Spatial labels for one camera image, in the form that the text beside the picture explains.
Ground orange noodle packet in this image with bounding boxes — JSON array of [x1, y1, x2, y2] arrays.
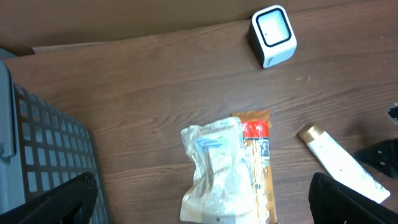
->
[[232, 110, 277, 224]]

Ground beige clear pouch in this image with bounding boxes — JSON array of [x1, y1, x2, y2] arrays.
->
[[180, 117, 258, 223]]

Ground white cream tube gold cap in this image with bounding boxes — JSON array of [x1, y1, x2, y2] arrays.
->
[[298, 124, 391, 203]]

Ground white barcode scanner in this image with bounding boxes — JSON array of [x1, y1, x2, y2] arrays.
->
[[248, 5, 297, 68]]

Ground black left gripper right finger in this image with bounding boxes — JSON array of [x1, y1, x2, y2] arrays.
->
[[308, 172, 397, 224]]

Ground grey plastic shopping basket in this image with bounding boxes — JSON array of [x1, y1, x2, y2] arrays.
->
[[1, 62, 111, 223]]

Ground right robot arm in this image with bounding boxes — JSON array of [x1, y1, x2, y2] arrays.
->
[[354, 123, 397, 179]]

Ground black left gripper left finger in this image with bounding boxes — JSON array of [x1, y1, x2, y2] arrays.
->
[[1, 172, 98, 224]]

